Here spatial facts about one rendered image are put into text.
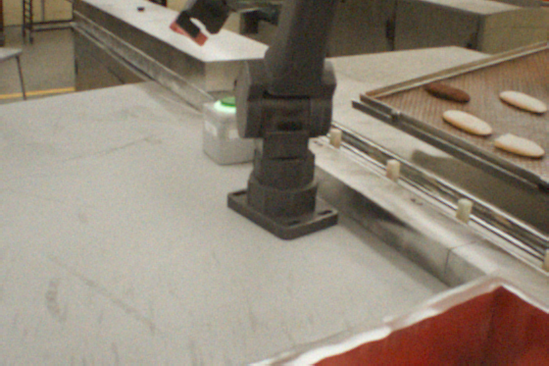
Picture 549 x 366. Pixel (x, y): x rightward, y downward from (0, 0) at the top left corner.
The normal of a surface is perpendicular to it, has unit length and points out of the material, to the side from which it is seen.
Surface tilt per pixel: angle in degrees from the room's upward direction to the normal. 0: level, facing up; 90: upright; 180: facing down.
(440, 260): 90
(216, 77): 90
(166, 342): 0
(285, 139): 90
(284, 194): 90
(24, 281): 0
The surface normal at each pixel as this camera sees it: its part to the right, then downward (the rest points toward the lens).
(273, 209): -0.29, 0.32
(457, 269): -0.88, 0.12
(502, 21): 0.47, 0.33
